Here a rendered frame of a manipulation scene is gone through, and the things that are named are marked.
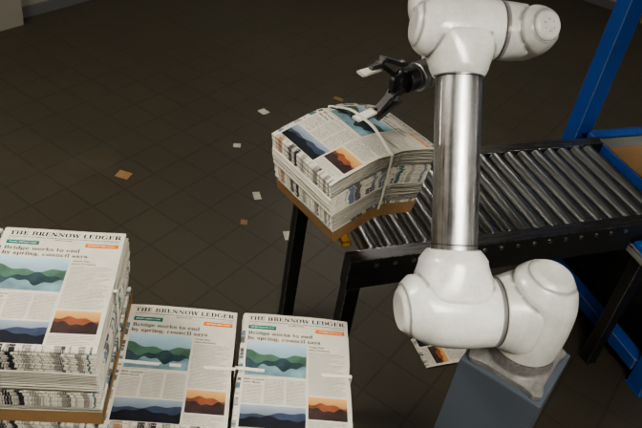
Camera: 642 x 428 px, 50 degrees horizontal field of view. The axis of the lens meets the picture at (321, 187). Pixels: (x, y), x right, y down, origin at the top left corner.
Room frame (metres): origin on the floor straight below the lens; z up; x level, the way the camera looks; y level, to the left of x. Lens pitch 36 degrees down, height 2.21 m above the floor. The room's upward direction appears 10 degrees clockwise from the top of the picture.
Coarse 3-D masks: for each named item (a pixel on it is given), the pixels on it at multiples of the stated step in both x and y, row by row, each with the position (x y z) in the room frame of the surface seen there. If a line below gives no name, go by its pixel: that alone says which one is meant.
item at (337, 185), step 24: (312, 120) 1.75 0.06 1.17; (288, 144) 1.65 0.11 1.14; (312, 144) 1.65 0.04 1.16; (336, 144) 1.65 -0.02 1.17; (360, 144) 1.66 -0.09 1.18; (288, 168) 1.65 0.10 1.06; (312, 168) 1.55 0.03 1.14; (336, 168) 1.55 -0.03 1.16; (360, 168) 1.56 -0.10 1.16; (312, 192) 1.56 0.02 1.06; (336, 192) 1.52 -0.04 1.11; (360, 192) 1.57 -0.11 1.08; (336, 216) 1.52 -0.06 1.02
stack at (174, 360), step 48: (144, 336) 1.15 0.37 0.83; (192, 336) 1.18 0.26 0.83; (240, 336) 1.23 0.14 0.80; (288, 336) 1.23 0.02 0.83; (336, 336) 1.26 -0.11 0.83; (144, 384) 1.01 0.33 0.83; (192, 384) 1.04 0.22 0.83; (240, 384) 1.06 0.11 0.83; (288, 384) 1.08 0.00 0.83; (336, 384) 1.11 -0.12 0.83
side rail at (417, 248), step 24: (480, 240) 1.80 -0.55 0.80; (504, 240) 1.82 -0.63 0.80; (528, 240) 1.85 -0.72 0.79; (552, 240) 1.90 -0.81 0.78; (576, 240) 1.94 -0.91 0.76; (600, 240) 1.99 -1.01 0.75; (624, 240) 2.03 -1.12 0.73; (360, 264) 1.60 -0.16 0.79; (384, 264) 1.64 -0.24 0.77; (408, 264) 1.67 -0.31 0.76; (504, 264) 1.83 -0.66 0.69
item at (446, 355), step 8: (416, 344) 2.04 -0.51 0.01; (424, 344) 2.04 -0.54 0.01; (424, 352) 2.00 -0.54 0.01; (432, 352) 2.01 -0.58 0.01; (440, 352) 2.02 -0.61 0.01; (448, 352) 2.02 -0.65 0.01; (456, 352) 2.03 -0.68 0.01; (464, 352) 2.04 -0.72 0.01; (424, 360) 1.96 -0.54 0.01; (432, 360) 1.96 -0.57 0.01; (440, 360) 1.97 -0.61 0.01; (448, 360) 1.98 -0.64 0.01; (456, 360) 1.98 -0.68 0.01
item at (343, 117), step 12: (324, 108) 1.82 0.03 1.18; (336, 108) 1.84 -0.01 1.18; (336, 120) 1.76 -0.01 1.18; (348, 120) 1.77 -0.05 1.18; (348, 132) 1.71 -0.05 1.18; (360, 132) 1.72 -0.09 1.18; (372, 132) 1.74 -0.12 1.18; (372, 144) 1.67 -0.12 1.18; (384, 156) 1.62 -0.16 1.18; (396, 156) 1.66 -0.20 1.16; (384, 168) 1.63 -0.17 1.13; (384, 180) 1.64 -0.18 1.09; (384, 192) 1.64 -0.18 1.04
